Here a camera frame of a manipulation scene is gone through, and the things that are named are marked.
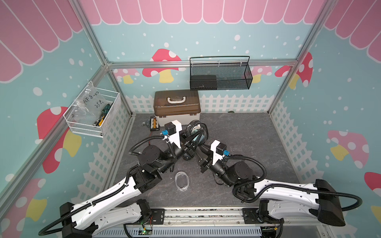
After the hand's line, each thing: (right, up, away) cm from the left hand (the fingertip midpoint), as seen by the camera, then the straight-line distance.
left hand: (201, 132), depth 55 cm
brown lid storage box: (-14, +17, +42) cm, 47 cm away
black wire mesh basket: (+14, +37, +39) cm, 55 cm away
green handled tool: (-48, +9, +19) cm, 52 cm away
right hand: (-3, -6, +3) cm, 7 cm away
